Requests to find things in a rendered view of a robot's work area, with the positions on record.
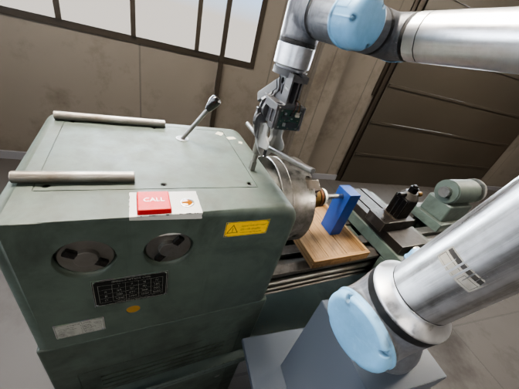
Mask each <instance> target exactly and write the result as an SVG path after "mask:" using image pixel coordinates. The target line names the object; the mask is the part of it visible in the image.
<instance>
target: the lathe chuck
mask: <svg viewBox="0 0 519 389"><path fill-rule="evenodd" d="M274 157H277V158H278V159H279V160H280V161H281V162H282V163H283V165H284V166H285V168H286V169H287V173H288V174H289V177H290V183H291V187H292V192H293V208H294V210H295V212H296V220H295V222H294V224H293V227H292V230H291V232H290V235H289V237H288V239H287V241H289V240H295V239H299V238H301V237H303V236H304V235H305V234H306V233H307V231H308V230H309V228H310V226H311V223H312V221H313V219H314V213H315V206H316V195H315V188H312V189H311V191H309V188H307V183H306V180H305V178H306V177H308V178H312V177H311V174H310V173H309V172H307V171H305V170H303V169H301V168H299V167H298V166H296V165H294V164H291V163H290V162H289V161H286V160H284V159H283V158H281V157H279V156H274ZM295 234H298V236H297V237H295V238H290V236H292V235H295Z"/></svg>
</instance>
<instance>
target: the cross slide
mask: <svg viewBox="0 0 519 389"><path fill-rule="evenodd" d="M355 190H356V192H357V193H359V194H360V195H361V197H360V198H359V200H358V202H357V204H356V205H355V207H354V209H353V210H354V211H355V212H356V213H357V214H358V215H359V216H360V218H361V219H362V220H363V221H364V222H365V223H366V224H367V225H368V226H369V227H370V228H371V229H372V230H373V231H374V232H375V233H376V234H377V235H378V236H379V237H380V238H381V239H382V240H383V241H384V242H385V243H386V244H387V245H388V246H389V247H390V248H391V249H392V250H393V251H394V252H395V253H396V254H397V255H398V254H402V253H407V252H409V251H410V249H411V248H412V247H414V246H418V247H420V248H421V247H423V246H424V245H425V244H426V243H428V242H427V241H426V240H425V239H424V238H423V237H422V236H420V235H419V234H418V233H417V232H415V231H414V230H413V229H412V228H411V227H410V228H403V229H396V230H391V231H384V232H380V231H379V230H378V229H377V228H376V227H375V226H374V225H373V224H372V223H371V222H370V221H369V220H368V219H367V218H366V217H365V216H366V215H367V213H368V211H369V210H370V209H376V208H387V207H386V206H385V205H384V204H383V203H382V202H380V201H379V200H378V199H377V198H376V197H375V196H374V195H373V194H372V193H371V192H369V191H368V190H367V189H366V188H363V189H355ZM363 196H364V197H363Z"/></svg>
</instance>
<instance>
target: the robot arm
mask: <svg viewBox="0 0 519 389"><path fill-rule="evenodd" d="M318 41H319V42H324V43H327V44H330V45H333V46H337V47H338V48H340V49H343V50H347V51H354V52H359V53H361V54H365V55H368V56H373V57H375V58H378V59H381V60H383V61H385V62H388V63H402V62H411V63H423V64H430V65H437V66H450V67H457V68H464V69H477V70H484V71H491V72H498V73H511V74H517V75H519V6H517V7H499V8H465V9H448V10H431V11H417V12H399V11H396V10H394V9H393V8H389V7H388V6H386V5H385V4H384V2H383V0H289V1H288V4H287V10H286V14H285V17H284V20H283V26H282V29H281V33H280V40H279V41H278V44H277V48H276V54H275V57H274V62H275V63H274V66H273V71H274V72H275V73H278V74H280V76H279V78H277V79H275V80H274V81H273V82H272V83H270V84H269V85H267V86H265V87H264V88H263V89H261V90H260V91H259V92H258V94H257V100H258V101H259V102H261V103H260V105H259V107H256V112H255V114H254V117H253V131H254V136H255V140H256V147H257V150H258V152H259V155H260V156H261V157H263V154H264V157H267V156H268V155H269V154H270V153H271V152H269V151H268V148H269V146H271V147H273V148H275V149H277V150H279V151H282V150H283V148H284V142H283V132H284V131H285V130H291V131H299V130H300V126H301V124H302V121H303V118H304V114H305V112H306V109H307V108H306V107H304V106H302V105H301V104H300V102H299V101H298V100H299V97H300V92H301V90H302V87H303V85H304V84H305V85H307V84H308V81H309V79H310V78H309V77H307V76H306V75H307V73H306V71H308V70H309V68H310V65H311V62H312V59H313V57H314V52H315V50H316V48H317V43H318ZM298 102H299V103H298ZM302 114H303V115H302ZM301 116H302V117H301ZM300 118H301V119H300ZM266 121H267V122H268V123H266ZM299 123H300V124H299ZM269 130H270V136H269V138H268V133H269ZM518 293H519V176H518V177H516V178H515V179H514V180H513V181H511V182H510V183H508V184H507V185H505V186H504V187H503V188H501V189H500V190H499V191H497V192H496V193H495V194H493V195H492V196H490V197H489V198H488V199H487V200H485V201H484V202H482V203H481V204H480V205H478V206H477V207H475V208H474V209H473V210H472V211H470V212H469V213H467V214H466V215H464V216H463V217H462V218H461V219H459V220H458V221H457V222H455V223H454V224H452V225H451V226H450V227H448V228H447V229H446V230H444V231H443V232H441V233H440V234H439V235H437V236H436V237H435V238H433V239H432V240H431V241H429V242H428V243H426V244H425V245H424V246H423V247H421V248H415V249H412V250H410V251H409V252H408V254H405V255H404V259H403V260H402V261H401V262H400V261H396V260H386V261H384V262H381V263H380V264H379V265H377V266H376V267H374V268H373V269H372V270H371V271H370V272H368V273H367V274H366V275H365V276H363V277H362V278H361V279H359V280H358V281H357V282H355V283H353V284H351V285H349V286H343V287H341V288H340V289H339V290H338V291H337V292H335V293H333V294H332V295H331V298H330V299H329V302H328V308H327V311H328V315H329V321H330V324H331V328H332V330H333V332H334V335H335V337H336V339H337V340H338V342H339V344H340V345H341V347H342V349H343V350H344V352H345V353H346V354H347V355H348V356H349V357H350V358H351V359H352V360H353V361H355V363H356V364H357V365H358V366H359V367H361V368H363V369H365V370H367V371H369V372H372V373H377V374H378V373H382V372H387V373H390V374H397V375H400V374H406V373H408V372H409V371H410V370H411V369H413V368H414V367H415V366H416V365H417V364H418V362H419V360H420V358H421V356H422V352H423V350H424V349H427V348H430V347H433V346H435V345H437V344H440V343H442V342H444V341H446V340H447V339H448V338H449V335H450V334H451V330H452V322H453V321H455V320H458V319H460V318H463V317H465V316H468V315H470V314H472V313H475V312H477V311H479V310H482V309H484V308H486V307H488V306H491V305H493V304H495V303H499V302H500V301H502V300H505V299H507V298H510V297H512V296H515V295H517V294H518Z"/></svg>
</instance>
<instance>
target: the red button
mask: <svg viewBox="0 0 519 389"><path fill-rule="evenodd" d="M168 213H171V202H170V198H169V193H168V191H139V192H137V215H155V214H168Z"/></svg>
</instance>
